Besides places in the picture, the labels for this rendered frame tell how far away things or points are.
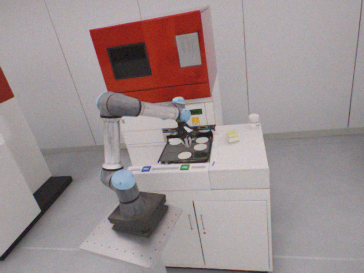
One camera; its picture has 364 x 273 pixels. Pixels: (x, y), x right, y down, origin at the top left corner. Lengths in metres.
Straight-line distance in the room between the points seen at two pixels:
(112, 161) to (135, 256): 0.50
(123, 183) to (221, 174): 0.59
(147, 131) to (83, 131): 2.31
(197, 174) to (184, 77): 0.74
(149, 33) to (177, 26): 0.20
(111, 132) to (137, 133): 0.89
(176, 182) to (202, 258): 0.70
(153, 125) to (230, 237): 1.05
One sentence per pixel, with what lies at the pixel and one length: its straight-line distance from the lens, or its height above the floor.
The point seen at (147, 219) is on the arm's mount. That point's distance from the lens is 1.48.
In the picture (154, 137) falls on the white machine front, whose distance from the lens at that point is 2.32.
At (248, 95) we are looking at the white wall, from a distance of 3.65.
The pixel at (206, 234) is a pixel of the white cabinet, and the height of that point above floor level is 0.43.
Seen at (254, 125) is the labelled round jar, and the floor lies 1.00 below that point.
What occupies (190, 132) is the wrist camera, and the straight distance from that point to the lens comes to 1.75.
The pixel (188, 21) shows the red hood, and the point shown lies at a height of 1.76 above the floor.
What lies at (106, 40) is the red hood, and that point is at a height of 1.73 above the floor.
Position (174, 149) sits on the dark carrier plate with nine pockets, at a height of 0.90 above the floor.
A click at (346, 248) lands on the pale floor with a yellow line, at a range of 2.58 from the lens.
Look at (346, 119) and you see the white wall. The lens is 4.02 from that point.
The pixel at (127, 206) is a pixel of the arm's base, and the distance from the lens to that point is 1.49.
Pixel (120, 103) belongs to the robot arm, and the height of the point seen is 1.50.
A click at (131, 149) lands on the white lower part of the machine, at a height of 0.79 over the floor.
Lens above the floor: 1.88
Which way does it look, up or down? 26 degrees down
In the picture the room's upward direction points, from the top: 11 degrees counter-clockwise
